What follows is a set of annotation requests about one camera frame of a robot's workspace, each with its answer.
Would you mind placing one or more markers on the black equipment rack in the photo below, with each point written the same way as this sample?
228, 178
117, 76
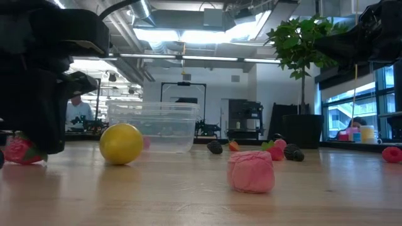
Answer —
242, 113

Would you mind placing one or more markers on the green leafy potted tree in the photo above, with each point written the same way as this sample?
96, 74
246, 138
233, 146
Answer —
295, 44

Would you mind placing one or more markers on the silver ceiling air duct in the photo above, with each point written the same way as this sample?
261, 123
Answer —
139, 7

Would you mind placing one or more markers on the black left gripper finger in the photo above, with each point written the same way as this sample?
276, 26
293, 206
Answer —
47, 132

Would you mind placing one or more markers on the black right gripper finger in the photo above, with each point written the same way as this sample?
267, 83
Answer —
342, 50

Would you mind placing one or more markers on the grey wall vent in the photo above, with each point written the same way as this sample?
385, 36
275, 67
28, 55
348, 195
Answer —
186, 77
235, 78

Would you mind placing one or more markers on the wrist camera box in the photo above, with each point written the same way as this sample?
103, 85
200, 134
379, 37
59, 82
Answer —
370, 17
78, 28

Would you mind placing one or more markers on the person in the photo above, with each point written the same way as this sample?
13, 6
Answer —
78, 111
358, 120

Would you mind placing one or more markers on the large red toy strawberry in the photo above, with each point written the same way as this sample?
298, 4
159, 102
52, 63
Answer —
19, 152

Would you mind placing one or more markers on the yellow white cup stack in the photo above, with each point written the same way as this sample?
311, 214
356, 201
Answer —
367, 133

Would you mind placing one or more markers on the red toy raspberry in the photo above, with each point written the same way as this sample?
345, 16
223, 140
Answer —
392, 154

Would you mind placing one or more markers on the pink plastic cup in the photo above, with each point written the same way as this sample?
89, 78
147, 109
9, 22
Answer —
351, 130

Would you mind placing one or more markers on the small dark toy berry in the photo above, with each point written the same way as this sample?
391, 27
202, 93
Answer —
300, 156

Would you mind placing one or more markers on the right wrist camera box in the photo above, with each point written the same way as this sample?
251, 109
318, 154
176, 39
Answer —
370, 17

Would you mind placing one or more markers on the blue plastic cup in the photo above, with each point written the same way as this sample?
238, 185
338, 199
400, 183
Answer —
357, 137

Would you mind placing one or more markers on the black background robot arm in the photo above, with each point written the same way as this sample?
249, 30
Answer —
91, 124
205, 128

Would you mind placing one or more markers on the yellow toy lemon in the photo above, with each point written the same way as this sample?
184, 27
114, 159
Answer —
121, 144

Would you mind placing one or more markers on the red plastic cup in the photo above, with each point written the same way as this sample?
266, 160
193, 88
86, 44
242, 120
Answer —
344, 137

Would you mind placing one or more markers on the black plant pot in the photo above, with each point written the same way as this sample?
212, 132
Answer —
303, 132

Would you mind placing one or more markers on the grey ceiling unit box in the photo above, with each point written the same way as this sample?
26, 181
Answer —
213, 17

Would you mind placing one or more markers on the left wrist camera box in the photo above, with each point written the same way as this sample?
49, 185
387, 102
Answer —
78, 28

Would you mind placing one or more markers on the small red toy strawberry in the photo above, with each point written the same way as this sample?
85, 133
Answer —
233, 146

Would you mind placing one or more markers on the black toy blackberry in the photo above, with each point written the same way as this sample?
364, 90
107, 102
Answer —
215, 147
290, 150

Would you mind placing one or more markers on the clear plastic tupperware container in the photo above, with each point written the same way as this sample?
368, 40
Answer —
169, 125

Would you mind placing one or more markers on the black aluminium table frame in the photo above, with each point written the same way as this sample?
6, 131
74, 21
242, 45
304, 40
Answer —
345, 146

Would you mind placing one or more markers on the pink toy raspberry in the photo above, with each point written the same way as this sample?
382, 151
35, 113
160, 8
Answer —
281, 143

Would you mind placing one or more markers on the black leaning panel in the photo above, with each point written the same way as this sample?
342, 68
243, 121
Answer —
279, 119

